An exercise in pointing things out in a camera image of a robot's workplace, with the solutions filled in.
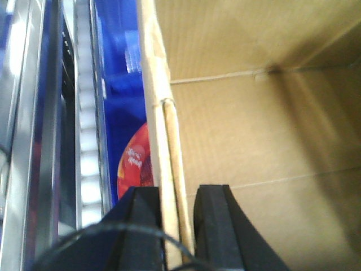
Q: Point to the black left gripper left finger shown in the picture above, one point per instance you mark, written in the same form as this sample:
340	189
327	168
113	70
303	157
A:
124	239

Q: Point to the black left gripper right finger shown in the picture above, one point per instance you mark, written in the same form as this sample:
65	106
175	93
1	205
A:
225	238

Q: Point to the blue bin with red pouch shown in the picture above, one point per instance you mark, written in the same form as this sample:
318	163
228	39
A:
124	105

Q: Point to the stainless steel shelf rail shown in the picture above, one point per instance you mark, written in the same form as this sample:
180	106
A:
31	105

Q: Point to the brown cardboard carton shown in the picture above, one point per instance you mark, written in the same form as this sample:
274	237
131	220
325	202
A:
263	96

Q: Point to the white roller track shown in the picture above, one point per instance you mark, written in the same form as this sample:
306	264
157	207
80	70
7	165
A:
88	191

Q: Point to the red snack pouch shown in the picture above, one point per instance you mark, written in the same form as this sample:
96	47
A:
135	168

